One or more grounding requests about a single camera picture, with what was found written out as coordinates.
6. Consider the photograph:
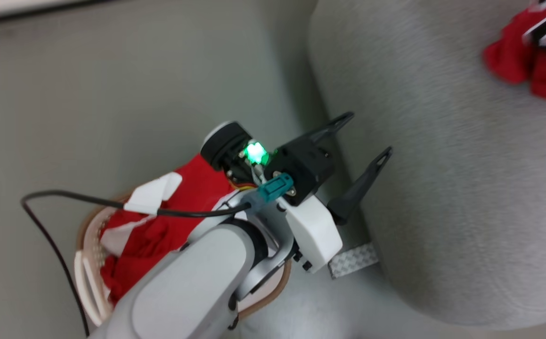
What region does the white laundry basket brown rim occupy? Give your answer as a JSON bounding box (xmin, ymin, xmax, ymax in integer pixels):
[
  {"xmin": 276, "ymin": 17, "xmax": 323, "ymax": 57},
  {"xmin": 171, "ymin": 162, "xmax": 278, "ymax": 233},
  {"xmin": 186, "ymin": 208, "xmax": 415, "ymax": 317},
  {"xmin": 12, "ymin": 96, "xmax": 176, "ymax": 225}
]
[{"xmin": 73, "ymin": 192, "xmax": 293, "ymax": 328}]

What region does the teal cable connector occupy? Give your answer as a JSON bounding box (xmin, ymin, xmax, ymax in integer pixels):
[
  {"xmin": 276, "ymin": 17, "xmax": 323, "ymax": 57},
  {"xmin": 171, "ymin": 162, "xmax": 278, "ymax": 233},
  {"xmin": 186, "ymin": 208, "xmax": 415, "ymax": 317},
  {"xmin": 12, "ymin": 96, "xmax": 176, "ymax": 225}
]
[{"xmin": 253, "ymin": 172, "xmax": 295, "ymax": 204}]

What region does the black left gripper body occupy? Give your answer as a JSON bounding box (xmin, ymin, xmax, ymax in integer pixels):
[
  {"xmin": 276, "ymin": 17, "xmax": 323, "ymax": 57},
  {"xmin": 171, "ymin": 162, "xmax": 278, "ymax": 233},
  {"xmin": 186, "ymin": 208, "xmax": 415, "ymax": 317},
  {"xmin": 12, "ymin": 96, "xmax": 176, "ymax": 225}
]
[{"xmin": 244, "ymin": 134, "xmax": 335, "ymax": 207}]

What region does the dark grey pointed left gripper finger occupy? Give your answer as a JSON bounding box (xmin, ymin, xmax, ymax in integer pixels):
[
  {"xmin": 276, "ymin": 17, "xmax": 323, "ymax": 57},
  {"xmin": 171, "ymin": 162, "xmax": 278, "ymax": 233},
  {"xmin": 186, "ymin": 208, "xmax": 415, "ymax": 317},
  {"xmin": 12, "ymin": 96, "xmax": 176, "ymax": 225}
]
[
  {"xmin": 326, "ymin": 146, "xmax": 393, "ymax": 226},
  {"xmin": 308, "ymin": 112, "xmax": 355, "ymax": 145}
]

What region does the silver patterned floor tape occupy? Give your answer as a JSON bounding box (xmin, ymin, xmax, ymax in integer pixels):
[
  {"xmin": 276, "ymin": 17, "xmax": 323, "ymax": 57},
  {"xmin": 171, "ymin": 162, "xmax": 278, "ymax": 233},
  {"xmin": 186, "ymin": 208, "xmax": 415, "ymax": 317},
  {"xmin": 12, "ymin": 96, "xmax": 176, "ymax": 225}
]
[{"xmin": 328, "ymin": 242, "xmax": 380, "ymax": 279}]

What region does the grey fabric sofa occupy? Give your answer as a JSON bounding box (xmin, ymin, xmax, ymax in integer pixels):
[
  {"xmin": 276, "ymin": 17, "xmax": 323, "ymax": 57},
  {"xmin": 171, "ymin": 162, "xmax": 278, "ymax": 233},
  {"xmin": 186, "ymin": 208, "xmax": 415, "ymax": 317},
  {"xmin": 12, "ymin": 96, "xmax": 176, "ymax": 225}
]
[{"xmin": 308, "ymin": 0, "xmax": 546, "ymax": 331}]

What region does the thin black cable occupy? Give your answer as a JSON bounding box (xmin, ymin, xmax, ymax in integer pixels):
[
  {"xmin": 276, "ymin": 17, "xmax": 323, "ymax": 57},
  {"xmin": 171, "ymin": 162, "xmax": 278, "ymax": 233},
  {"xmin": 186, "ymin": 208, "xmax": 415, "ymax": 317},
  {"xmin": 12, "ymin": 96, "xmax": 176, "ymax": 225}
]
[{"xmin": 20, "ymin": 189, "xmax": 255, "ymax": 338}]

